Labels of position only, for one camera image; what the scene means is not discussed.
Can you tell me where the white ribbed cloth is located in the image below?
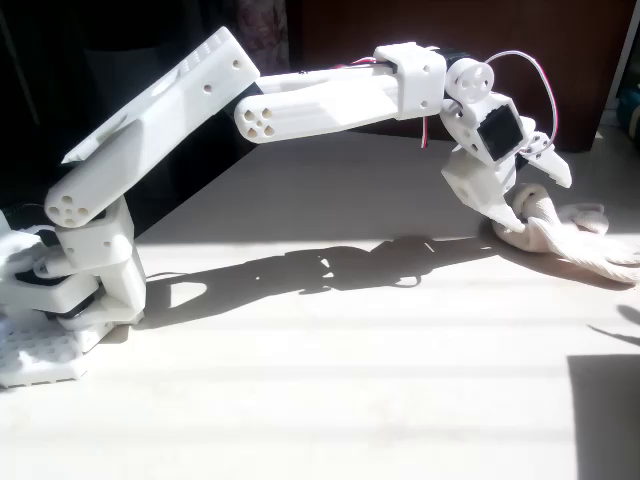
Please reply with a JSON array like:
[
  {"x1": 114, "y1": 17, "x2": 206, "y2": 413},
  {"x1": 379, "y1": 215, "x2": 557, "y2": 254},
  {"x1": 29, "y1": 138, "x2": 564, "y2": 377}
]
[{"x1": 492, "y1": 183, "x2": 640, "y2": 287}]

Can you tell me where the dark brown wooden cabinet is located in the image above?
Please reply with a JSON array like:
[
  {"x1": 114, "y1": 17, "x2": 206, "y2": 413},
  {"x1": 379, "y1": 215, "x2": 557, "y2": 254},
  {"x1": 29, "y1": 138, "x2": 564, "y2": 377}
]
[{"x1": 299, "y1": 0, "x2": 636, "y2": 154}]

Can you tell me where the dark brown box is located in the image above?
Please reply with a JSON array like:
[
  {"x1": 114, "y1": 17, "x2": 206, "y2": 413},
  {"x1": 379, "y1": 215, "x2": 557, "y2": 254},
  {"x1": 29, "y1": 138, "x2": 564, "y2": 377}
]
[{"x1": 567, "y1": 353, "x2": 640, "y2": 480}]

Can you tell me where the floral patterned curtain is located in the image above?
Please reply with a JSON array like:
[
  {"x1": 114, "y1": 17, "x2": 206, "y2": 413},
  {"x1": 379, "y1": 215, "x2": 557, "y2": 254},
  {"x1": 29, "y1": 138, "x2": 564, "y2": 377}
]
[{"x1": 234, "y1": 0, "x2": 291, "y2": 76}]

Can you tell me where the red white gripper servo cable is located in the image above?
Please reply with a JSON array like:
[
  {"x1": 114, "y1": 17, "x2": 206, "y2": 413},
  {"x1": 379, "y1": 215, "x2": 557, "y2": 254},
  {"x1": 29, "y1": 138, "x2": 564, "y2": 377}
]
[{"x1": 483, "y1": 49, "x2": 559, "y2": 152}]

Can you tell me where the white frame post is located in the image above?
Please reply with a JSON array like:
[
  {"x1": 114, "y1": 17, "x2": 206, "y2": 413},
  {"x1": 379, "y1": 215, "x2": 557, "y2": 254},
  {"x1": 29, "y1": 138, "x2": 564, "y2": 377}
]
[{"x1": 602, "y1": 0, "x2": 640, "y2": 129}]

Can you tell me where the white perforated base plate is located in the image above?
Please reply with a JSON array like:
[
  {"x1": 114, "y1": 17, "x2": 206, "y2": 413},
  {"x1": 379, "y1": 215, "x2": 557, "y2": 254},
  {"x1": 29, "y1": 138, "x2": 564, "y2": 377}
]
[{"x1": 0, "y1": 319, "x2": 89, "y2": 389}]

